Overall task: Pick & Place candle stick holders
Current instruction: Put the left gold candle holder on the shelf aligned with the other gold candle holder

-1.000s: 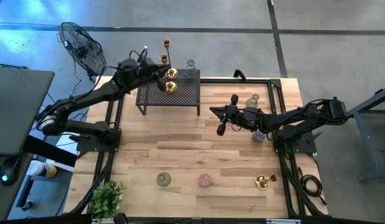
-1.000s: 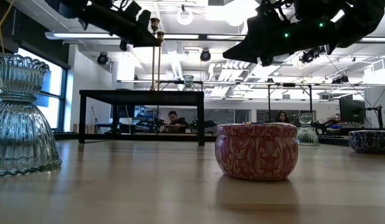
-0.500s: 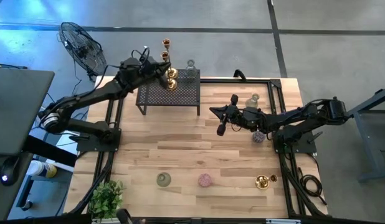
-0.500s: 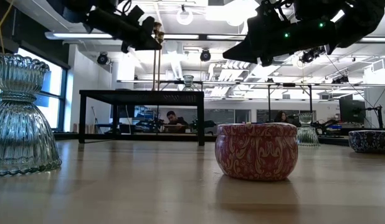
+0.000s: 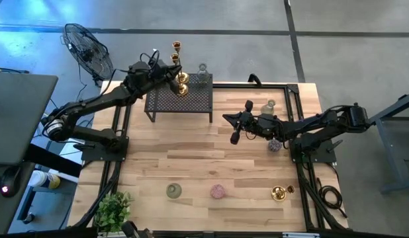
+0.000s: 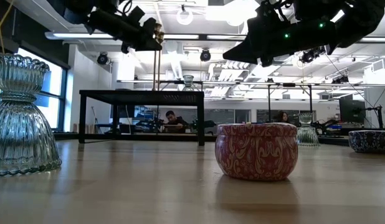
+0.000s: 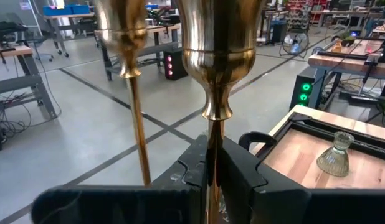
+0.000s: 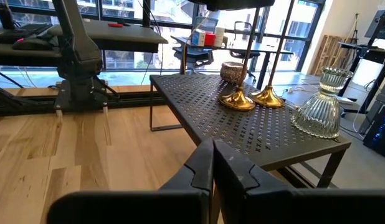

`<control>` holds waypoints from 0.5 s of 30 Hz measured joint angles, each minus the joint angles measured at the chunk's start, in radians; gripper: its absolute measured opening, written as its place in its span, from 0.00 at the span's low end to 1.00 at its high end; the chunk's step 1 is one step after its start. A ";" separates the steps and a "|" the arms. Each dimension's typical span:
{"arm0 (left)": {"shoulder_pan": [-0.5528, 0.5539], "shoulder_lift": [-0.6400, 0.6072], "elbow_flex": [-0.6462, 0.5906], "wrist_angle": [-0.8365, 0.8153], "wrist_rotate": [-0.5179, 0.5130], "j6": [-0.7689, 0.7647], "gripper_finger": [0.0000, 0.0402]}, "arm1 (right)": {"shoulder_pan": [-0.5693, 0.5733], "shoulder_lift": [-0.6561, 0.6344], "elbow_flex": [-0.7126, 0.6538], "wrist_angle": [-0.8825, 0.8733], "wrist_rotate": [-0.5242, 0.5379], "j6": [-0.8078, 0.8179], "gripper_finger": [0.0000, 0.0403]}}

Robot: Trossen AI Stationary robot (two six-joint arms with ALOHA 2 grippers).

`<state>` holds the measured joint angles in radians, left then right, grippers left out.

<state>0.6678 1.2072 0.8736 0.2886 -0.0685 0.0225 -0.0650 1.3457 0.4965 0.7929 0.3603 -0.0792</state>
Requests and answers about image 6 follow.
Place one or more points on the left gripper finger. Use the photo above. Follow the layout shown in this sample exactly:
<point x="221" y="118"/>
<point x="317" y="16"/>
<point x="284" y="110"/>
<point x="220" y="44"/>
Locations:
<point x="149" y="27"/>
<point x="149" y="44"/>

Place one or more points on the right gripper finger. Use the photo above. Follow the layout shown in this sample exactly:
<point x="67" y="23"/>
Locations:
<point x="245" y="48"/>
<point x="259" y="58"/>

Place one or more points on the ribbed clear glass candle holder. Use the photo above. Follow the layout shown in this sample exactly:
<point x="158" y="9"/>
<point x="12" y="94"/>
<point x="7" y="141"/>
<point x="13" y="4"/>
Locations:
<point x="307" y="137"/>
<point x="188" y="80"/>
<point x="21" y="130"/>

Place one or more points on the red patterned candle tin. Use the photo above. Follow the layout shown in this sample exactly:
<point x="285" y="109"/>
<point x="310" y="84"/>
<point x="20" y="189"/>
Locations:
<point x="256" y="152"/>

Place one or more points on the blue patterned candle tin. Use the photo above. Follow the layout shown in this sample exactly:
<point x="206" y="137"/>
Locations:
<point x="370" y="142"/>

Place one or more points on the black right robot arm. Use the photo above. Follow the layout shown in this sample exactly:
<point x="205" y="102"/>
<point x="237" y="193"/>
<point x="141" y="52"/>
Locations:
<point x="351" y="18"/>

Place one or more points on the black background robot arm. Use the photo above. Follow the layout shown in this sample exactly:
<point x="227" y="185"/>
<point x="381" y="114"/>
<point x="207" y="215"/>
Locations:
<point x="205" y="124"/>

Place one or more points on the white round pendant lamp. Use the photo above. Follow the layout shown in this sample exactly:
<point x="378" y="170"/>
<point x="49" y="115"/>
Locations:
<point x="178" y="18"/>

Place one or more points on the black ceiling spotlight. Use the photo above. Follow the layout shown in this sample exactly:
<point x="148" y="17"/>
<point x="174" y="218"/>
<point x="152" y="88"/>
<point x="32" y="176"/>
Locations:
<point x="205" y="55"/>
<point x="308" y="57"/>
<point x="102" y="58"/>

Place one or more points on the person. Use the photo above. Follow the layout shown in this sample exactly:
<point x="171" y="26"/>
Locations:
<point x="172" y="117"/>
<point x="283" y="116"/>

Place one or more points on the large window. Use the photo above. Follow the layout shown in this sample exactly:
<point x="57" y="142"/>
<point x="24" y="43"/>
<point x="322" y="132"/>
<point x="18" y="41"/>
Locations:
<point x="54" y="93"/>

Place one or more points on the black computer monitor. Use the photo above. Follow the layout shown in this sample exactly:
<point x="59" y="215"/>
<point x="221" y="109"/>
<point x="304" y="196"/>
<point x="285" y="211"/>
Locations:
<point x="351" y="112"/>

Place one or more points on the white cabinet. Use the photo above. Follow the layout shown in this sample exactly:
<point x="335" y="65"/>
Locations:
<point x="382" y="105"/>

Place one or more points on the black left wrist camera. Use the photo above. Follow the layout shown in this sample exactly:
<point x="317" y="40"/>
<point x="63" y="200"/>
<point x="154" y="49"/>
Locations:
<point x="137" y="14"/>

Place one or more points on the black background workstation frame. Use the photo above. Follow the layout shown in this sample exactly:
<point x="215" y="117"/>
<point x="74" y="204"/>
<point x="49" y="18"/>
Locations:
<point x="269" y="102"/>

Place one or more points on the black table frame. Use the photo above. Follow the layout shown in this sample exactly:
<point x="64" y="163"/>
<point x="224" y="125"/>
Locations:
<point x="68" y="136"/>

